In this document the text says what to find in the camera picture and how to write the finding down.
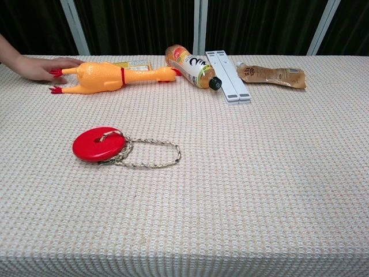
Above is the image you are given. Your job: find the yellow cardboard box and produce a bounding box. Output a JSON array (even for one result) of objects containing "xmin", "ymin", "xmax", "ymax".
[{"xmin": 112, "ymin": 59, "xmax": 152, "ymax": 72}]

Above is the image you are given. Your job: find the white folding stand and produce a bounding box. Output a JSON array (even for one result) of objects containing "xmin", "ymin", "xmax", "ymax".
[{"xmin": 205, "ymin": 50, "xmax": 252, "ymax": 105}]

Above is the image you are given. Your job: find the yellow rubber chicken toy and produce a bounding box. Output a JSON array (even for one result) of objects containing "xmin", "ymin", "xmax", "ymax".
[{"xmin": 48, "ymin": 61, "xmax": 182, "ymax": 95}]

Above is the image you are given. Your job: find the white frame post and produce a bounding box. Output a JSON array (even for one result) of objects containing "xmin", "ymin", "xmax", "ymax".
[
  {"xmin": 192, "ymin": 0, "xmax": 209, "ymax": 56},
  {"xmin": 59, "ymin": 0, "xmax": 91, "ymax": 56},
  {"xmin": 306, "ymin": 0, "xmax": 342, "ymax": 56}
]

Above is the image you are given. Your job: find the braided beige rope loop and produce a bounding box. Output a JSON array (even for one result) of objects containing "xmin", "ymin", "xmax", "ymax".
[{"xmin": 97, "ymin": 129, "xmax": 182, "ymax": 170}]

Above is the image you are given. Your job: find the dark curtain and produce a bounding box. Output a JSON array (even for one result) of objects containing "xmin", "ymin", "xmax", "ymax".
[{"xmin": 0, "ymin": 0, "xmax": 369, "ymax": 56}]

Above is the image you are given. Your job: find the person's bare hand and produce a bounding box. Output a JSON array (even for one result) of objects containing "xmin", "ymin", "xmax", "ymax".
[{"xmin": 13, "ymin": 56, "xmax": 85, "ymax": 85}]

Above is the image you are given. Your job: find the red plastic disc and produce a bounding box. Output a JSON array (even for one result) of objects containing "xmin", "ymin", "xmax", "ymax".
[{"xmin": 71, "ymin": 126, "xmax": 127, "ymax": 163}]

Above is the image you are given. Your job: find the beige woven tablecloth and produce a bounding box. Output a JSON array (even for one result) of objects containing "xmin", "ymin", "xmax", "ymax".
[{"xmin": 0, "ymin": 54, "xmax": 369, "ymax": 277}]

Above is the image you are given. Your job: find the person's bare forearm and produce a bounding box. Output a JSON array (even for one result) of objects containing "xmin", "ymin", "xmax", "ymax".
[{"xmin": 0, "ymin": 33, "xmax": 18, "ymax": 73}]

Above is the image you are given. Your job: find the orange tea plastic bottle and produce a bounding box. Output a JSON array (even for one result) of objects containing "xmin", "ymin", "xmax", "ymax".
[{"xmin": 165, "ymin": 44, "xmax": 223, "ymax": 92}]

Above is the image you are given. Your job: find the brown spout pouch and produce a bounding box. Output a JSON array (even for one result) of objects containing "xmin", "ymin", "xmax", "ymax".
[{"xmin": 236, "ymin": 62, "xmax": 307, "ymax": 89}]

